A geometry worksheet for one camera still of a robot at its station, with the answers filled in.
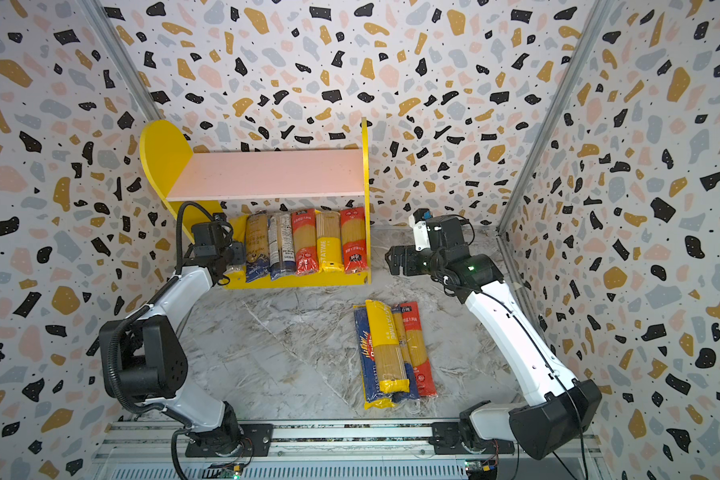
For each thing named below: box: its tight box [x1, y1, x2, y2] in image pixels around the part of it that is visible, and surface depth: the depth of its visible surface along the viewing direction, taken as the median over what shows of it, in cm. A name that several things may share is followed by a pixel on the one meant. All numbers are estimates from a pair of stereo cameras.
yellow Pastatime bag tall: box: [316, 210, 344, 274], surface depth 97 cm
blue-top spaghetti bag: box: [392, 304, 418, 399], surface depth 87 cm
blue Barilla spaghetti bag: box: [353, 305, 396, 410], surface depth 82 cm
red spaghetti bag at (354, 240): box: [340, 207, 369, 275], surface depth 96 cm
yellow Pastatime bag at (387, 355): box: [366, 300, 410, 393], surface depth 83 cm
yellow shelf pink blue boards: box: [141, 118, 372, 289], surface depth 80 cm
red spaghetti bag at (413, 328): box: [399, 301, 438, 398], surface depth 89 cm
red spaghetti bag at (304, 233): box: [291, 208, 319, 277], surface depth 97 cm
